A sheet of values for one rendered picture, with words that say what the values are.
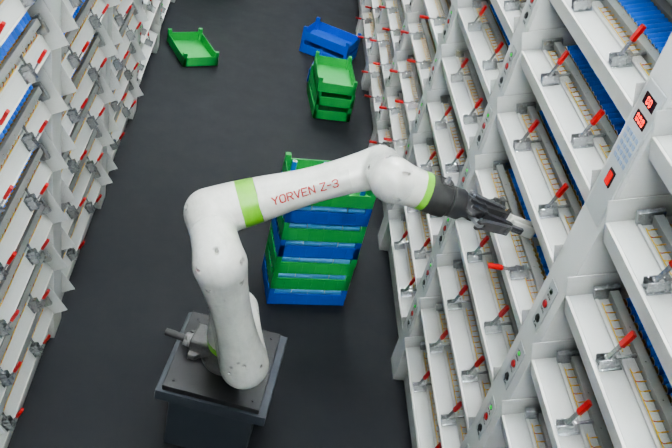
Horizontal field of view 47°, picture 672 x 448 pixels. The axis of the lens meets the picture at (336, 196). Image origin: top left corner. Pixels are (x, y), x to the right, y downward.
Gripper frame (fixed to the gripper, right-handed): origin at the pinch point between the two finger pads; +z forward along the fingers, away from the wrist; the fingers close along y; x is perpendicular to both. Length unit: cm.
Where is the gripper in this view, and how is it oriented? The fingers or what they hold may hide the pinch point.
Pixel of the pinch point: (520, 226)
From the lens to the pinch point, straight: 190.5
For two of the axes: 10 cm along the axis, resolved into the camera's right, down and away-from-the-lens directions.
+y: -0.2, -6.0, 8.0
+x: -4.1, 7.4, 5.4
